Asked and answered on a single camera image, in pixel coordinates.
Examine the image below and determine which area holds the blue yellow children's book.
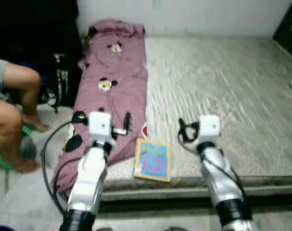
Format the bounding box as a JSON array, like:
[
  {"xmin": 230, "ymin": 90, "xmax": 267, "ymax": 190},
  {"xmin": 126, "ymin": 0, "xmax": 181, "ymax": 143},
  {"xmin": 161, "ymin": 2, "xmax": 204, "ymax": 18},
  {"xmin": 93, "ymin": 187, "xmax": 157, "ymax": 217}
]
[{"xmin": 133, "ymin": 138, "xmax": 171, "ymax": 182}]

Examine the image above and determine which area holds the white quilted mattress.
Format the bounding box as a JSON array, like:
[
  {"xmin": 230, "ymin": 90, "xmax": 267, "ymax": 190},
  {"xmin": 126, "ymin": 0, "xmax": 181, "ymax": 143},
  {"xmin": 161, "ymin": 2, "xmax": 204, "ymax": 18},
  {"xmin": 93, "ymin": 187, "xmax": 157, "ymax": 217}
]
[{"xmin": 102, "ymin": 38, "xmax": 292, "ymax": 192}]

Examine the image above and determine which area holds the pink cartoon print blanket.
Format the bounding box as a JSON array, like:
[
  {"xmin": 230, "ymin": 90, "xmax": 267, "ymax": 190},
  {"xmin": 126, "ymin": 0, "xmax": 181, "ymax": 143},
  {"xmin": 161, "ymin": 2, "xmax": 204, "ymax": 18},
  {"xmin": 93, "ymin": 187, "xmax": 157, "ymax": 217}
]
[{"xmin": 53, "ymin": 19, "xmax": 149, "ymax": 198}]

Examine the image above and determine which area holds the dotted fabric bed base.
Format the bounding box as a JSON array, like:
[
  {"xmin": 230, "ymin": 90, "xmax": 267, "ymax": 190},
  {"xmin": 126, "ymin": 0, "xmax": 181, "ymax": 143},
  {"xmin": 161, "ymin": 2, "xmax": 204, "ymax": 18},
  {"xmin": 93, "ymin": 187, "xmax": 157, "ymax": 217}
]
[{"xmin": 100, "ymin": 179, "xmax": 292, "ymax": 202}]

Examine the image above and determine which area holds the black bag with white print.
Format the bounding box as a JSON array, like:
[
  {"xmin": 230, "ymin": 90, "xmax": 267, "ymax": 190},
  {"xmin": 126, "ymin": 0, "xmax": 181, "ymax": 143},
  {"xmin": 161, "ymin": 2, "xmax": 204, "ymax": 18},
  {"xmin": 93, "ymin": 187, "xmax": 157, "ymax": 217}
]
[{"xmin": 52, "ymin": 52, "xmax": 82, "ymax": 112}]

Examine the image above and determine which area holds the person in grey shorts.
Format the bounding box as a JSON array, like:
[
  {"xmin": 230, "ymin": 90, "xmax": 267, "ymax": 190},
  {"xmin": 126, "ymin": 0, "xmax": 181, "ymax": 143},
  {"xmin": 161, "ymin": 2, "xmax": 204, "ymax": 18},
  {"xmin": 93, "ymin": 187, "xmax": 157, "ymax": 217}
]
[{"xmin": 0, "ymin": 57, "xmax": 50, "ymax": 173}]

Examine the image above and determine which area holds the blue bag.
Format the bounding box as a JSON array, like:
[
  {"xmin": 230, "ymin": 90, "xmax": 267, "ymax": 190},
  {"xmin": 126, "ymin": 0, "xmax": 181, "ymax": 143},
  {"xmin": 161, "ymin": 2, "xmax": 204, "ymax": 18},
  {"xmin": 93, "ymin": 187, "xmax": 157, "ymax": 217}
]
[{"xmin": 20, "ymin": 60, "xmax": 40, "ymax": 74}]

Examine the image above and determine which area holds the dark tufted headboard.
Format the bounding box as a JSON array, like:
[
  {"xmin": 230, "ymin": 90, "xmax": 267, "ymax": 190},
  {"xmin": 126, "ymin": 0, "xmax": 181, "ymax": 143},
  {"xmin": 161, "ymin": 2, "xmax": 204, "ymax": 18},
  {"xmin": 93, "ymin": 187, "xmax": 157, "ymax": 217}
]
[{"xmin": 273, "ymin": 0, "xmax": 292, "ymax": 61}]

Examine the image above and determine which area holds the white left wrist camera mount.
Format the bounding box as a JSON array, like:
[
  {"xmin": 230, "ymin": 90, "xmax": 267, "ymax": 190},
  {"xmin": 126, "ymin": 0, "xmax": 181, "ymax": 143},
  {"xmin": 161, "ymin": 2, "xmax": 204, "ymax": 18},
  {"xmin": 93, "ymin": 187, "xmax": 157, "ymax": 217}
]
[{"xmin": 88, "ymin": 112, "xmax": 114, "ymax": 147}]

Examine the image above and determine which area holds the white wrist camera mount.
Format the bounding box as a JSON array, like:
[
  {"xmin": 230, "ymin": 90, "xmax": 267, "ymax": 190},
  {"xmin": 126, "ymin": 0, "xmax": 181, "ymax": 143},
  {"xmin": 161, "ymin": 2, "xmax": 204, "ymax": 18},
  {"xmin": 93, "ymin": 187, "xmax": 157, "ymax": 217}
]
[
  {"xmin": 88, "ymin": 112, "xmax": 114, "ymax": 147},
  {"xmin": 198, "ymin": 115, "xmax": 221, "ymax": 145}
]

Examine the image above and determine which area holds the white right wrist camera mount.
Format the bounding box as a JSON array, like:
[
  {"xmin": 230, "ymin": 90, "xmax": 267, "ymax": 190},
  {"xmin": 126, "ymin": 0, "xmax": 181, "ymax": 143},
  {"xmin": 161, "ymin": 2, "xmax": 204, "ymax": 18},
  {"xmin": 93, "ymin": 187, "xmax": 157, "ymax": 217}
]
[{"xmin": 198, "ymin": 115, "xmax": 221, "ymax": 145}]

